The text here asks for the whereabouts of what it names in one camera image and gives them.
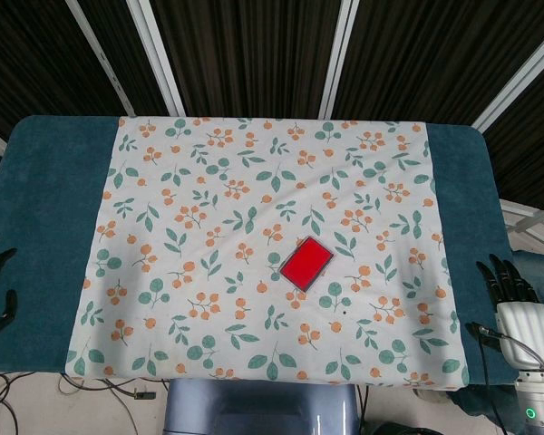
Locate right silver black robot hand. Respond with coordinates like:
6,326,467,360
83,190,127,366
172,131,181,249
464,253,544,374

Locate red rectangular ink pad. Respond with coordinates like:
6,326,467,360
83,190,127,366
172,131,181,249
278,236,336,293

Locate blue denim cloth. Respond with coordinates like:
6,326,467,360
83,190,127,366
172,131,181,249
509,247,544,309

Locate teal fleece table cover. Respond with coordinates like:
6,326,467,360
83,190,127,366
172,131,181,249
0,114,532,417

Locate floral print white cloth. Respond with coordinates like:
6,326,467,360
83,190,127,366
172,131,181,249
64,115,471,392

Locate grey-blue robot torso base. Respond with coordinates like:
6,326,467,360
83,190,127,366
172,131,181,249
162,378,362,435

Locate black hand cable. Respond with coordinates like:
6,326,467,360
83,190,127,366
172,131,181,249
473,324,544,435

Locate floor cables bundle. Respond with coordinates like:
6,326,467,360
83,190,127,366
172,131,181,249
0,371,169,435

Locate white partition frame post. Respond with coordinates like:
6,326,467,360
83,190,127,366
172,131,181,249
65,0,136,115
126,0,186,117
317,0,360,120
470,31,544,132

